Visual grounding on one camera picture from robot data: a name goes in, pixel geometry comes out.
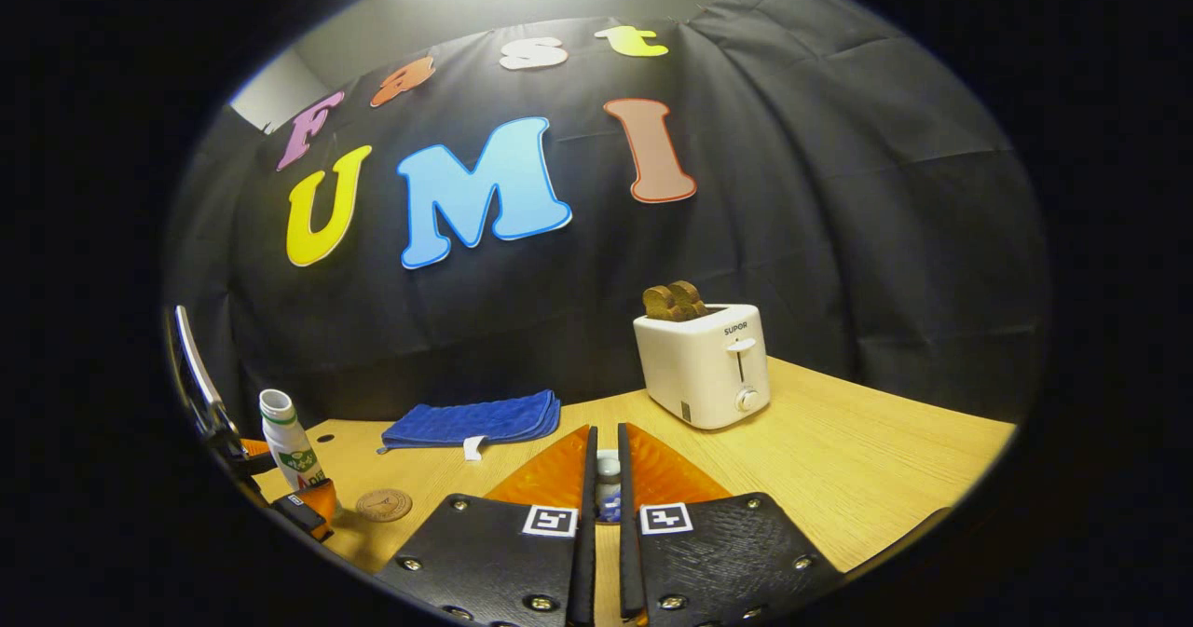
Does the white toaster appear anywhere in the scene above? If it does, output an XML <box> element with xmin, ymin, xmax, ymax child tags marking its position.
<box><xmin>633</xmin><ymin>304</ymin><xmax>773</xmax><ymax>431</ymax></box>

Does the round wooden coaster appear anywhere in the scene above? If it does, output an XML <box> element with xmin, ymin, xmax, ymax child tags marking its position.
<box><xmin>355</xmin><ymin>488</ymin><xmax>414</xmax><ymax>524</ymax></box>

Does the black backdrop cloth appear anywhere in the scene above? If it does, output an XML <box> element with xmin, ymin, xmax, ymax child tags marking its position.
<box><xmin>163</xmin><ymin>0</ymin><xmax>1052</xmax><ymax>428</ymax></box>

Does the folded blue towel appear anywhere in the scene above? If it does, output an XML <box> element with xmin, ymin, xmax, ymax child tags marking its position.
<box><xmin>377</xmin><ymin>389</ymin><xmax>562</xmax><ymax>462</ymax></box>

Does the white plastic water bottle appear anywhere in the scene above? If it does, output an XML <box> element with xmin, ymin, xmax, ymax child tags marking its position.
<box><xmin>258</xmin><ymin>388</ymin><xmax>327</xmax><ymax>494</ymax></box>

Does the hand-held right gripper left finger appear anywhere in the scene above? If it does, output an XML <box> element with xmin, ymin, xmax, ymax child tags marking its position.
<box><xmin>373</xmin><ymin>425</ymin><xmax>599</xmax><ymax>627</ymax></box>

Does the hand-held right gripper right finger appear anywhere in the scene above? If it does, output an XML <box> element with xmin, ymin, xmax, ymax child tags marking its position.
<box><xmin>617</xmin><ymin>422</ymin><xmax>845</xmax><ymax>627</ymax></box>

